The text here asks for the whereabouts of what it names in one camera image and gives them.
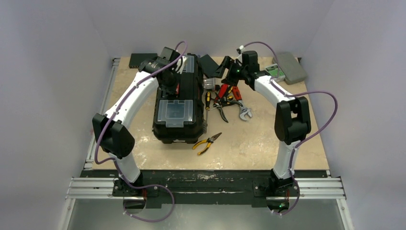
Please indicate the red handled pliers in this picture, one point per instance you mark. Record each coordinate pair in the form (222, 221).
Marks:
(223, 92)

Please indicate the red handled adjustable wrench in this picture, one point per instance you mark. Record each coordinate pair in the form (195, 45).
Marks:
(244, 111)

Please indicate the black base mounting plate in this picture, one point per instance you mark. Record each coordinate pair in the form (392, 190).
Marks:
(196, 187)

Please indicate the black plastic toolbox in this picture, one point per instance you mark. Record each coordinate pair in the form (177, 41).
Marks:
(180, 117)

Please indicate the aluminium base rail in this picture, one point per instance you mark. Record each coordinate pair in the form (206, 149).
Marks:
(102, 188)

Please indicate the white green small box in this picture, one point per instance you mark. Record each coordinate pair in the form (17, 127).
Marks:
(275, 72)

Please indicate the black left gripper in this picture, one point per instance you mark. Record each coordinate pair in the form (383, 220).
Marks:
(171, 91)

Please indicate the black flat case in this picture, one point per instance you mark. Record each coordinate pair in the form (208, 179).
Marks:
(209, 67)

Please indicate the black network switch box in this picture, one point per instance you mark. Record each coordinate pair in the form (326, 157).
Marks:
(137, 58)

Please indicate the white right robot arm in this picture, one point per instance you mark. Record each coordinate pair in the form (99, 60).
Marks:
(292, 118)

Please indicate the yellow black screwdriver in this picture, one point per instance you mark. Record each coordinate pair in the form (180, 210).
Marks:
(207, 100)

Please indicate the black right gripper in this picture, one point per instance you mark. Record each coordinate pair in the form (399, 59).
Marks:
(224, 65)

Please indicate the grey sharpening stone block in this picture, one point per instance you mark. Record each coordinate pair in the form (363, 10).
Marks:
(290, 69)

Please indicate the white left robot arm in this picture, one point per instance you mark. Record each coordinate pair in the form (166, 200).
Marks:
(111, 128)

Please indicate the yellow handled needle-nose pliers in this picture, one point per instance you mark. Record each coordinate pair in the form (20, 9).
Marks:
(208, 142)

